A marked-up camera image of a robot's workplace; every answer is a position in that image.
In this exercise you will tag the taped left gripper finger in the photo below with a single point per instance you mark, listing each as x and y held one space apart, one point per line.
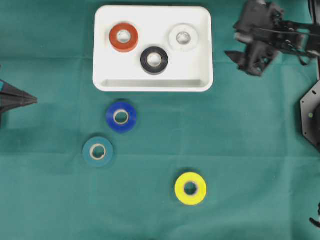
7 104
8 90

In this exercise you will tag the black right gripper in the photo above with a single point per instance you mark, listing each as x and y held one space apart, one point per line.
256 27

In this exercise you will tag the white tape roll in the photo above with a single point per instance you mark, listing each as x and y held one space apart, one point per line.
183 38

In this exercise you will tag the black tape roll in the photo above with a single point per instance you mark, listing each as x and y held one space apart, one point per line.
154 60

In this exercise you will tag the teal tape roll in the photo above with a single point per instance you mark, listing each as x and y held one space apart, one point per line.
98 152

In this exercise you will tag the blue tape roll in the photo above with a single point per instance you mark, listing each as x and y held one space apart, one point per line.
121 116

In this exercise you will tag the red tape roll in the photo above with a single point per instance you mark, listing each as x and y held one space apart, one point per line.
124 37

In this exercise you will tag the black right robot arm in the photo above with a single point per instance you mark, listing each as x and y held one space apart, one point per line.
297 39

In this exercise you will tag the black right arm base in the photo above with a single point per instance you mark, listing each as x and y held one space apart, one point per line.
310 115

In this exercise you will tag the white plastic case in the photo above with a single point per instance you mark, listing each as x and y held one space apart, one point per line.
140 48

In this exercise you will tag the yellow tape roll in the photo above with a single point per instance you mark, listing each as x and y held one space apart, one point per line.
190 188

